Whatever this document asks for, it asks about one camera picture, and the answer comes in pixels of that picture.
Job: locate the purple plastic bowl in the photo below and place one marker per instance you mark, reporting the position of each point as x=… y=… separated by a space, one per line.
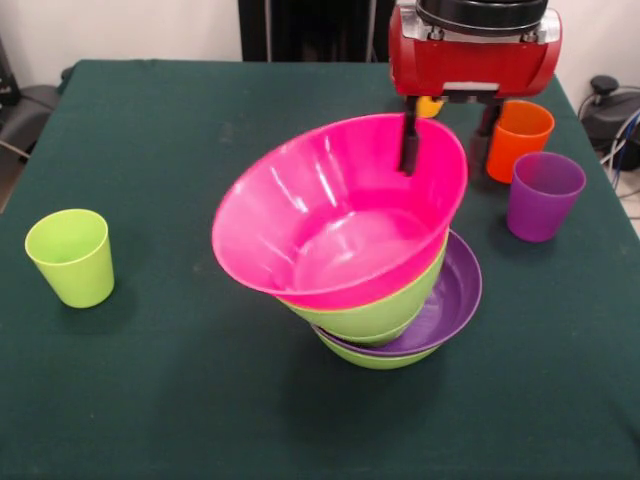
x=450 y=300

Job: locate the small green plastic bowl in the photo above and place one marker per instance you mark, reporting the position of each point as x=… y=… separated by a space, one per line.
x=370 y=342

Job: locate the dark green tablecloth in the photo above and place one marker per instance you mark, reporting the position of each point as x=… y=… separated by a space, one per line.
x=150 y=400

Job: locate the orange plastic cup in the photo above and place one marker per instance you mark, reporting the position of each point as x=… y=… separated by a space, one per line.
x=525 y=140

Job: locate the lime green plastic cup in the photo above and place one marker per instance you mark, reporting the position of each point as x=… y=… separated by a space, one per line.
x=70 y=265

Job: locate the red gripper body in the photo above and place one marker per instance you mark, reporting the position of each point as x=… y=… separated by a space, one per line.
x=470 y=70

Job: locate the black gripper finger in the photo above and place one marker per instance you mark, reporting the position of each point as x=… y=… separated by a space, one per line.
x=410 y=150
x=481 y=147

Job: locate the large pink plastic bowl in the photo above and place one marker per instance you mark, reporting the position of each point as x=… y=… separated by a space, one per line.
x=310 y=210

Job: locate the yellow plastic cup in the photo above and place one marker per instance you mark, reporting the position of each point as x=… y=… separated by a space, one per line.
x=430 y=107

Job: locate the medium green plastic bowl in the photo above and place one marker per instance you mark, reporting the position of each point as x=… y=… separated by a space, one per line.
x=380 y=361

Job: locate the large green plastic bowl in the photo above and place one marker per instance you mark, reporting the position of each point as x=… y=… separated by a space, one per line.
x=400 y=310

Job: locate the purple plastic cup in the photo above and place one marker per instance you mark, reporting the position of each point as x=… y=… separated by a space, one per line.
x=542 y=210

